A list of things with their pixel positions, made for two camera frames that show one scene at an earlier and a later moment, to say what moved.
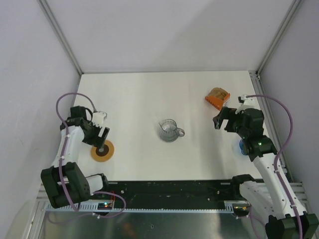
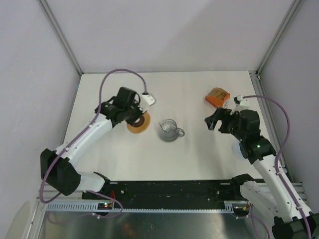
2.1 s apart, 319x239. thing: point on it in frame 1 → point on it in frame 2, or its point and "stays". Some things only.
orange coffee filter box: (217, 97) stays
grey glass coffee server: (169, 132) stays
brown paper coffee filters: (218, 92) stays
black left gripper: (96, 141) → (135, 103)
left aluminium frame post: (60, 33) stays
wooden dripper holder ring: (104, 156) → (140, 125)
